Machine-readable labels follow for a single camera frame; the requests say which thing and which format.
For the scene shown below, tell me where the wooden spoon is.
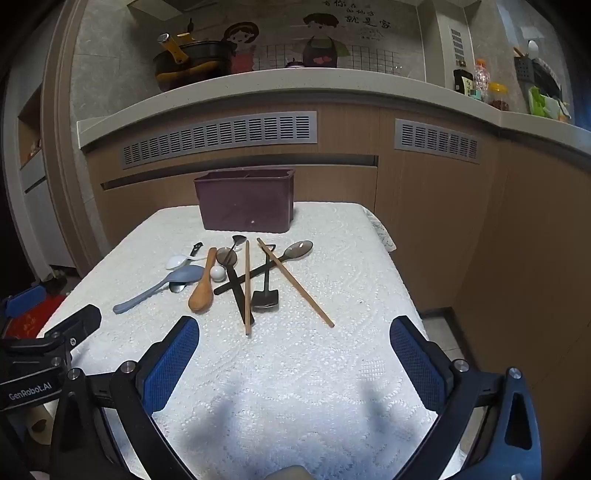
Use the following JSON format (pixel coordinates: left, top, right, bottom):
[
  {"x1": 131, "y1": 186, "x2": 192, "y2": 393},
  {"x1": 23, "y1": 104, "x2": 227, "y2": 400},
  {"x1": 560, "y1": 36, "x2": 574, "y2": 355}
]
[{"x1": 188, "y1": 247, "x2": 218, "y2": 315}]

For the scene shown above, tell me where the paper roll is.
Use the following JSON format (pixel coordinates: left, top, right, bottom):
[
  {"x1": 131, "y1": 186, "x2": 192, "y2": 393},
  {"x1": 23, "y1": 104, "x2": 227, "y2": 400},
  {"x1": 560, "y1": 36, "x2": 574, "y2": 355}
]
[{"x1": 25, "y1": 401, "x2": 58, "y2": 446}]

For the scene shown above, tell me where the green packet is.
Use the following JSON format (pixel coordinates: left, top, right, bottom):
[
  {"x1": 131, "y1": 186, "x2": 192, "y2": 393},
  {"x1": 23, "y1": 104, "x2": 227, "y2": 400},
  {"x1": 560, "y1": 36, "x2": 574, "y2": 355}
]
[{"x1": 529, "y1": 87, "x2": 571, "y2": 121}]

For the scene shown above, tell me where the blue-grey rice spoon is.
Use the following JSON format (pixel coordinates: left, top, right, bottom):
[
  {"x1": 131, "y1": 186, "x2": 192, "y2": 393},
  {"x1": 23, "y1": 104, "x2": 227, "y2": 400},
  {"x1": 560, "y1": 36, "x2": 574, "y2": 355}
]
[{"x1": 113, "y1": 264, "x2": 206, "y2": 315}]

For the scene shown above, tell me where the cartoon wall decal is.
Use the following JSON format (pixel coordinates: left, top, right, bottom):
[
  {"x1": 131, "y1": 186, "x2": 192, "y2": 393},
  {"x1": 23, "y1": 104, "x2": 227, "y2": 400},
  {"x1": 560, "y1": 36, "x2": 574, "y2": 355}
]
[{"x1": 222, "y1": 0, "x2": 393, "y2": 75}]

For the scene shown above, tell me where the jar with yellow lid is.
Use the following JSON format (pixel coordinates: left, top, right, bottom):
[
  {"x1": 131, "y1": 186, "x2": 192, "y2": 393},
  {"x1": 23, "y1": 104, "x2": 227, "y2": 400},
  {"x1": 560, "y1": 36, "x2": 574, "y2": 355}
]
[{"x1": 488, "y1": 82, "x2": 510, "y2": 112}]

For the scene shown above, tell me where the long grey vent grille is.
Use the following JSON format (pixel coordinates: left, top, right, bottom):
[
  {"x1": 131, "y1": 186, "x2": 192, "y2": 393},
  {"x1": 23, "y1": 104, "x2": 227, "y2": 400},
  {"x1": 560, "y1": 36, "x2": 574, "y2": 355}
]
[{"x1": 121, "y1": 111, "x2": 319, "y2": 168}]

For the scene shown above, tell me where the dark wok with yellow handle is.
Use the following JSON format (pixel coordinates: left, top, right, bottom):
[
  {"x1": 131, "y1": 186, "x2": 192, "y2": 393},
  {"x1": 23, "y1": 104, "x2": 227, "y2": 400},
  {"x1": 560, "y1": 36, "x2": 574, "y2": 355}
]
[{"x1": 154, "y1": 33, "x2": 232, "y2": 92}]

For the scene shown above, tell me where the red patterned mat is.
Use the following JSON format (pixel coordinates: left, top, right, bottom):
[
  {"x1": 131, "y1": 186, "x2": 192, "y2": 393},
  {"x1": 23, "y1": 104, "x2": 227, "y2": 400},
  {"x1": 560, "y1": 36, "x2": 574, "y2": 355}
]
[{"x1": 7, "y1": 295, "x2": 65, "y2": 340}]

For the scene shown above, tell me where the small wall vent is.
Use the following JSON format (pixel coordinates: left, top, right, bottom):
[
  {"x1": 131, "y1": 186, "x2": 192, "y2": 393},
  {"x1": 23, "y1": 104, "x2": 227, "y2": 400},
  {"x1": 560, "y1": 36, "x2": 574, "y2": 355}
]
[{"x1": 450, "y1": 28, "x2": 465, "y2": 68}]

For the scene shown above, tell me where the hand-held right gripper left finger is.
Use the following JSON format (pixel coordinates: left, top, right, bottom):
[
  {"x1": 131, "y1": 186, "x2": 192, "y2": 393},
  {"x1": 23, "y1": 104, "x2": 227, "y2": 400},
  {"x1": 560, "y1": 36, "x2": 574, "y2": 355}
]
[{"x1": 51, "y1": 315, "x2": 201, "y2": 480}]

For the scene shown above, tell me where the dark sauce bottle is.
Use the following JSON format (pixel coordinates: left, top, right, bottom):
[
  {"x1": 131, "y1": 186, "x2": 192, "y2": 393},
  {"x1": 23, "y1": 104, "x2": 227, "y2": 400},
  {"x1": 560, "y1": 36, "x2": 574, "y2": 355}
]
[{"x1": 453, "y1": 69, "x2": 475, "y2": 95}]

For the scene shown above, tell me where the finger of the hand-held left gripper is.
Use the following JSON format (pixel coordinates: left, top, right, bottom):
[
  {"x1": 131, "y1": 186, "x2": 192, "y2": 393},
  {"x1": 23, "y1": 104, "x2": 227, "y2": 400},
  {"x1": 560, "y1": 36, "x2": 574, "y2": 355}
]
[
  {"x1": 44, "y1": 305, "x2": 102, "y2": 358},
  {"x1": 0, "y1": 284, "x2": 49, "y2": 319}
]

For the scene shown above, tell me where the white plastic spoon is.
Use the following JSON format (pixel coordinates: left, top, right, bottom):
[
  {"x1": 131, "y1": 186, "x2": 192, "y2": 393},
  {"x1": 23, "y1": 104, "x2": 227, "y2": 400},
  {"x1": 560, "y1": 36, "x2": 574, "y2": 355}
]
[{"x1": 166, "y1": 251, "x2": 208, "y2": 270}]

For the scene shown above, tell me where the speckled stone countertop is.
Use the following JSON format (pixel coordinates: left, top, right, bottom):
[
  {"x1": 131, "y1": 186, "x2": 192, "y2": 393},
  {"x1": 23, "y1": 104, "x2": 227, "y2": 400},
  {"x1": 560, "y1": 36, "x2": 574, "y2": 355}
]
[{"x1": 76, "y1": 67, "x2": 591, "y2": 167}]

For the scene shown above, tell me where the black cooking pot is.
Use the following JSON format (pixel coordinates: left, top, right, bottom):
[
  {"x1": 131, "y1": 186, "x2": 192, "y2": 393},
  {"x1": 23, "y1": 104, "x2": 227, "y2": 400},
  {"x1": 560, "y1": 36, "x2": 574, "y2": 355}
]
[{"x1": 178, "y1": 39, "x2": 232, "y2": 77}]

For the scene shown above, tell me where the black shovel-shaped spoon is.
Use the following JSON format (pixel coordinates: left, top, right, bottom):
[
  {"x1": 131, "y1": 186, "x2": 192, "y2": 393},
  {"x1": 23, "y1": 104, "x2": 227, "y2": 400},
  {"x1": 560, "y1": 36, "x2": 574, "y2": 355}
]
[{"x1": 250, "y1": 243, "x2": 280, "y2": 310}]

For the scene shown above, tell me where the white lace tablecloth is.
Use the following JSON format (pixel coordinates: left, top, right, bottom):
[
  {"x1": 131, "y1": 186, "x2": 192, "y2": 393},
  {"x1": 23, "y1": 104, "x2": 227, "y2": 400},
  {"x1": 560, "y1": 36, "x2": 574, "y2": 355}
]
[{"x1": 37, "y1": 202, "x2": 467, "y2": 480}]

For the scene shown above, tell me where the maroon plastic utensil holder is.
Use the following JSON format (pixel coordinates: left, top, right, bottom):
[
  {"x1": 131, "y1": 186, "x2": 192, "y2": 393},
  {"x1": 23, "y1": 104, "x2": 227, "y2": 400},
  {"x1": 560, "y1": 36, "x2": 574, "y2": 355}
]
[{"x1": 193, "y1": 168, "x2": 296, "y2": 232}]

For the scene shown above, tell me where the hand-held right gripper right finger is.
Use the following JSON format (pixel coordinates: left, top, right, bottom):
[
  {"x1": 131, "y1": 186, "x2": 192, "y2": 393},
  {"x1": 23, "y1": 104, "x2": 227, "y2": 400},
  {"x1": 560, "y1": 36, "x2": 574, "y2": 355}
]
[{"x1": 389, "y1": 315, "x2": 543, "y2": 480}]

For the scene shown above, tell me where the short grey vent grille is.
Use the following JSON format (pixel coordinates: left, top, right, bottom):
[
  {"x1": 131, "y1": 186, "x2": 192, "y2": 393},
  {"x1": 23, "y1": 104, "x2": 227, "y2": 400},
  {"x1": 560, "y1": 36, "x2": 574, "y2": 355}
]
[{"x1": 394, "y1": 118, "x2": 482, "y2": 163}]

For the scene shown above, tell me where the black utensil rack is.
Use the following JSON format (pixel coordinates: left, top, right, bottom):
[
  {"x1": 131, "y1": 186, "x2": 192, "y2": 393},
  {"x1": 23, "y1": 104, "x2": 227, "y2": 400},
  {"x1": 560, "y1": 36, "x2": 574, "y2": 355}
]
[{"x1": 514, "y1": 44, "x2": 561, "y2": 112}]

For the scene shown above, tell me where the wooden chopstick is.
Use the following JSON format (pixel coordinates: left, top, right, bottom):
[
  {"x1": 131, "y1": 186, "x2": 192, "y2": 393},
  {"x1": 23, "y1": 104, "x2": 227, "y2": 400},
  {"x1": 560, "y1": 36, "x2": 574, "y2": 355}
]
[
  {"x1": 245, "y1": 240, "x2": 253, "y2": 336},
  {"x1": 257, "y1": 237, "x2": 335, "y2": 328}
]

